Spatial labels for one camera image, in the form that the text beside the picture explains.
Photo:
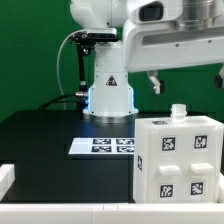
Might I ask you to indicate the white marker base sheet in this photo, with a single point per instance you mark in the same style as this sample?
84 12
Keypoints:
101 146

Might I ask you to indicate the white fence block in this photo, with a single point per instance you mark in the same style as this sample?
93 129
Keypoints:
7 177
221 189

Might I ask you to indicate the white door panel front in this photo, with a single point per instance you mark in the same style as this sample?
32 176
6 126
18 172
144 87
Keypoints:
169 168

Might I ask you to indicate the white door panel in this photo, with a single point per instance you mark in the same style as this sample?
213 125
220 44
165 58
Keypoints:
169 168
201 167

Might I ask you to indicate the white cabinet body box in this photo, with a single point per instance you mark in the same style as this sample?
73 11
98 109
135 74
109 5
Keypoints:
148 133

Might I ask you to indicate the white left fence block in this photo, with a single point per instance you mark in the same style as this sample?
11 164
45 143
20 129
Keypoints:
7 177

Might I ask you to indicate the white front fence rail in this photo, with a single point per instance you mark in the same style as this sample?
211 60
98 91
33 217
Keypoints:
111 214

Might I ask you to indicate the black camera on stand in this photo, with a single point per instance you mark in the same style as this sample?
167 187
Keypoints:
85 43

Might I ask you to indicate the white right fence block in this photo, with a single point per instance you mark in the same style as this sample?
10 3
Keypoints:
221 189

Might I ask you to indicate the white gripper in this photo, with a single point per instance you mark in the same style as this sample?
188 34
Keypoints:
157 46

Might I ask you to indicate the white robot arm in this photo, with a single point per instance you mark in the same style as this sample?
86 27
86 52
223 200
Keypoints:
110 97

